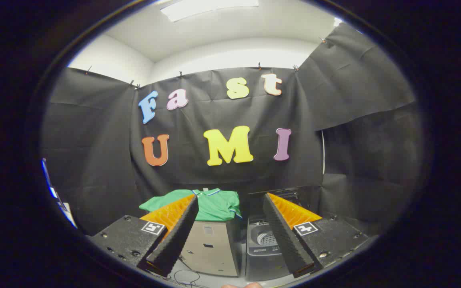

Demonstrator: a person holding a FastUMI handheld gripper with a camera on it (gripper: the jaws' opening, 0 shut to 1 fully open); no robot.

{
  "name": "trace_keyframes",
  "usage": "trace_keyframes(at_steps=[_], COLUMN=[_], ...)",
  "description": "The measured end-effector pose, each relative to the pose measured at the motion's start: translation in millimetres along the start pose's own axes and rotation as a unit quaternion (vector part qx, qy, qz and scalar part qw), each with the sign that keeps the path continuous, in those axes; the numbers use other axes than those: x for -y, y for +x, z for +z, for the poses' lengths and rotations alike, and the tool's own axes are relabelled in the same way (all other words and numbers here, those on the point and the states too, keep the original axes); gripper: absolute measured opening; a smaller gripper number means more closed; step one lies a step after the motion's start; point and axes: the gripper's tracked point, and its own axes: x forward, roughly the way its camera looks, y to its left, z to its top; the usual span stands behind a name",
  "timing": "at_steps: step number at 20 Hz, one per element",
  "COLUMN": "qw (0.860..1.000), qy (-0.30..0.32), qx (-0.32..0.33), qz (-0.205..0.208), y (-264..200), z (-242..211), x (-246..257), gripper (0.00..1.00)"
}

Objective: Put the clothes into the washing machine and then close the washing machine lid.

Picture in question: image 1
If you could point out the green polo shirt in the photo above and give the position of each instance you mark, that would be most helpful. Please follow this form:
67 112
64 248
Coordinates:
214 204

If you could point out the ceiling light panel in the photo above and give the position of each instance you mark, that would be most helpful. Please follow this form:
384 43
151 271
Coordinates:
206 7

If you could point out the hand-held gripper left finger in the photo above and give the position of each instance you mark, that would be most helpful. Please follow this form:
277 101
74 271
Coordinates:
176 236

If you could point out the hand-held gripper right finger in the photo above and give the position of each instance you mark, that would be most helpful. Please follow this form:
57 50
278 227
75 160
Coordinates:
286 236

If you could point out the black backdrop cloth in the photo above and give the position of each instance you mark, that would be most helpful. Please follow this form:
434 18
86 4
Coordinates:
222 180

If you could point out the white blue-edged panel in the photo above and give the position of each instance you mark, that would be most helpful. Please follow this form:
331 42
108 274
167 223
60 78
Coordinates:
56 196

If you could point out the row of cloth clips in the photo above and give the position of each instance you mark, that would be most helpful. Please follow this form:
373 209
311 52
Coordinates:
259 66

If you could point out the grey cabinet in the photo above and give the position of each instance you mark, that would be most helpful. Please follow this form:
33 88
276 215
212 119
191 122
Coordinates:
214 248

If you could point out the dark grey washing machine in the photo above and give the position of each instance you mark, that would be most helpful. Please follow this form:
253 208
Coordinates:
260 264

